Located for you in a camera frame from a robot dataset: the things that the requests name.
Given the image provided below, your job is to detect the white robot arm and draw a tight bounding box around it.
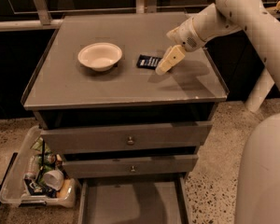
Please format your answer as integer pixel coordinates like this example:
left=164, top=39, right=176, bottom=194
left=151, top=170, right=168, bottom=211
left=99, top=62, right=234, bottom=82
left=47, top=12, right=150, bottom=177
left=156, top=0, right=280, bottom=224

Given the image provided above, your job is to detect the grey drawer cabinet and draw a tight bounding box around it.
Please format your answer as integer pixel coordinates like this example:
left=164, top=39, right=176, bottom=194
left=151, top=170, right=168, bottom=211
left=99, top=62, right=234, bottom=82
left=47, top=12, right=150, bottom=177
left=21, top=12, right=230, bottom=179

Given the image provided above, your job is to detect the white cup in bin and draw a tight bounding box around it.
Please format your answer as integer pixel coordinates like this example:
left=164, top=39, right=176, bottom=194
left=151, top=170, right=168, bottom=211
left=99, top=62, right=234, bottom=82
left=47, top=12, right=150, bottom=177
left=43, top=170, right=64, bottom=190

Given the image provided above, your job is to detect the white paper bowl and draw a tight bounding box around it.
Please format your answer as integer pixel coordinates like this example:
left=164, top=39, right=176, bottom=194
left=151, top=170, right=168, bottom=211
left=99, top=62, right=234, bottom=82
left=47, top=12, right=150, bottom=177
left=77, top=43, right=122, bottom=72

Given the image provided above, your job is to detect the brass top drawer knob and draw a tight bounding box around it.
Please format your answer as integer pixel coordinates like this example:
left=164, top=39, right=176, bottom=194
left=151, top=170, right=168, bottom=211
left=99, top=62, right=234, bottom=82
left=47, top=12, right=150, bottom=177
left=127, top=136, right=134, bottom=146

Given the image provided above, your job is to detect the dark blue snack bag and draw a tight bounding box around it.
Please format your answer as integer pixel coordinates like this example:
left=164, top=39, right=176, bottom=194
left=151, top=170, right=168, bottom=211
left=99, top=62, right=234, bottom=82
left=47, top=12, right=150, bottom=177
left=24, top=179, right=56, bottom=198

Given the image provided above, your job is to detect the clear plastic storage bin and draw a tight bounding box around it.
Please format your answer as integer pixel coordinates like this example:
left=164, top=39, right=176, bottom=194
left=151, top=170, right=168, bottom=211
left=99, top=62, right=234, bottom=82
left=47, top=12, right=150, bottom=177
left=0, top=126, right=76, bottom=208

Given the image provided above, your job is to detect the grey middle drawer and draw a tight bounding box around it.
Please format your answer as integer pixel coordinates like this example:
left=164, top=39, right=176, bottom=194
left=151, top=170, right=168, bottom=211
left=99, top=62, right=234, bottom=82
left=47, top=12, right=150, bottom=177
left=63, top=155, right=198, bottom=178

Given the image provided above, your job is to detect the yellow sponge in bin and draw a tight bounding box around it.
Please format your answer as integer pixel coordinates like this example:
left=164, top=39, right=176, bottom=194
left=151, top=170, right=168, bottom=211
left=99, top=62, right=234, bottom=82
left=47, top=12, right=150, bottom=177
left=57, top=179, right=71, bottom=198

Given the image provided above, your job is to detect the grey open bottom drawer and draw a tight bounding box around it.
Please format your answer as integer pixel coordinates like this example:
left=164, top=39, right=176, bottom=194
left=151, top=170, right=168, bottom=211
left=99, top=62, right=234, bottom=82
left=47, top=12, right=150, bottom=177
left=77, top=174, right=192, bottom=224

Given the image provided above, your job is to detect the green soda can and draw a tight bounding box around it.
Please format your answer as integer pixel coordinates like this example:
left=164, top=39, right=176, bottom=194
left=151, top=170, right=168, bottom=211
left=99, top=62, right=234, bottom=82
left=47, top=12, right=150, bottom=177
left=37, top=153, right=56, bottom=165

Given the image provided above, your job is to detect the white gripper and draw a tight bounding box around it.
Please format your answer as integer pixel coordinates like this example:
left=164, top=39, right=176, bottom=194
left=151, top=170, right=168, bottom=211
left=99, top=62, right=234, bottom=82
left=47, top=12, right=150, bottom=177
left=155, top=17, right=205, bottom=76

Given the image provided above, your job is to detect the grey top drawer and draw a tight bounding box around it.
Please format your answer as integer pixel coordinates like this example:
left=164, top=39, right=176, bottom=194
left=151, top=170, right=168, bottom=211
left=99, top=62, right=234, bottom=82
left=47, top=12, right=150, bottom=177
left=41, top=121, right=212, bottom=155

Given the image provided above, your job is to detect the metal railing frame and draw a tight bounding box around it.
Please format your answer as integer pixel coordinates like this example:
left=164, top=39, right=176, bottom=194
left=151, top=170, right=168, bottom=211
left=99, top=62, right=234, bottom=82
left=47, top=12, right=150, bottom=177
left=0, top=0, right=280, bottom=34

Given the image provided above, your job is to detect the white diagonal support pole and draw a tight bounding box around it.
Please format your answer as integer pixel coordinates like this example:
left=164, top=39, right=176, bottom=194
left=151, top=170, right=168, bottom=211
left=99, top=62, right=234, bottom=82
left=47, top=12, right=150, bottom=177
left=245, top=68, right=274, bottom=113

